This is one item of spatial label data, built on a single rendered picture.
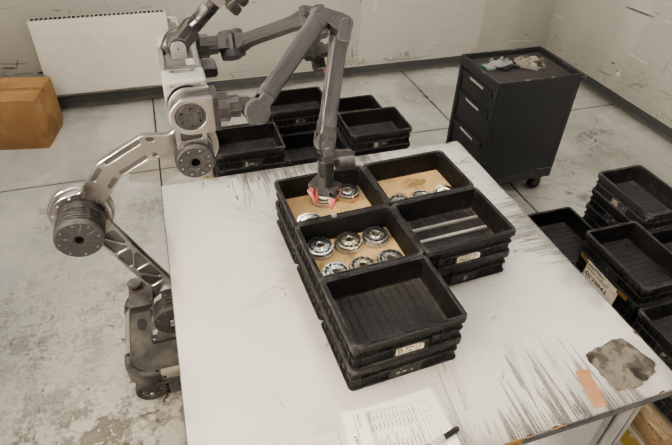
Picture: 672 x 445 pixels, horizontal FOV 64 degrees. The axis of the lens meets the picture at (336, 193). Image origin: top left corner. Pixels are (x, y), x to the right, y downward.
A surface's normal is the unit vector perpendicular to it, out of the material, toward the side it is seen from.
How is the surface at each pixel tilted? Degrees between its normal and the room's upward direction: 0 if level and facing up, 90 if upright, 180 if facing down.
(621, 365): 2
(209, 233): 0
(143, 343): 0
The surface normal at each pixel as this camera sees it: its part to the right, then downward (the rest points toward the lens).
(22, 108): 0.13, 0.59
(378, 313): 0.04, -0.79
